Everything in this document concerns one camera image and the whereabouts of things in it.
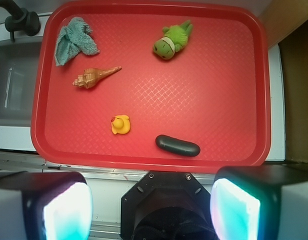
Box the red plastic tray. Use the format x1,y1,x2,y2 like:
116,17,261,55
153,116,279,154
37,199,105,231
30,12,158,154
31,0,271,173

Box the brown spiral seashell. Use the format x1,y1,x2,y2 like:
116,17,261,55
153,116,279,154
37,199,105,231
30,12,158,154
72,66,122,89

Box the teal knitted cloth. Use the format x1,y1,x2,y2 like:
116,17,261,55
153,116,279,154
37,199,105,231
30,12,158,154
54,17,100,67

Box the dark green cucumber toy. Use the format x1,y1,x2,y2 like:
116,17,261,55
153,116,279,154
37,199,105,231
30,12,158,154
155,134,201,157

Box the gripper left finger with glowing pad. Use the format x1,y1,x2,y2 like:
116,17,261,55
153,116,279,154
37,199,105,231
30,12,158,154
0,171,93,240

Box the green plush animal toy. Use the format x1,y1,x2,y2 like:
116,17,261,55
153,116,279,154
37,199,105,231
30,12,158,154
152,20,194,60

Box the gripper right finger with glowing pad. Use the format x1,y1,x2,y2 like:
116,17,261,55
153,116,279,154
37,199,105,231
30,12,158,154
210,165,308,240

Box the yellow rubber duck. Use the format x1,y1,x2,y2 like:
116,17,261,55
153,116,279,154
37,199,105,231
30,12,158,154
110,114,131,135

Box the grey sink basin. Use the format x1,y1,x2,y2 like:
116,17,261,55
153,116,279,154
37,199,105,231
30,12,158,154
0,36,43,127

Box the black faucet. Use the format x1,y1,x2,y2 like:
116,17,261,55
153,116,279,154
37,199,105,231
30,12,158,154
0,0,41,42

